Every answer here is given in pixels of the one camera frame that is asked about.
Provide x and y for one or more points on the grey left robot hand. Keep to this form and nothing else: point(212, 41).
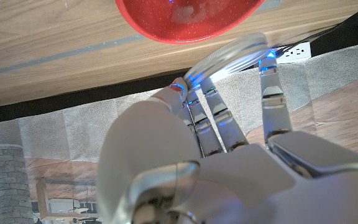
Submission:
point(244, 186)

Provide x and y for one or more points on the silver metal jar lid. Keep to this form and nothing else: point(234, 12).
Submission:
point(225, 57)

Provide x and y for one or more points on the red bowl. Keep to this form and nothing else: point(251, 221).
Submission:
point(191, 18)

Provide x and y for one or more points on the white power strip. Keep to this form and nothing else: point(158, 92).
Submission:
point(297, 53)

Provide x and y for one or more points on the printed room scene backdrop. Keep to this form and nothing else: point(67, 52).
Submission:
point(42, 133)

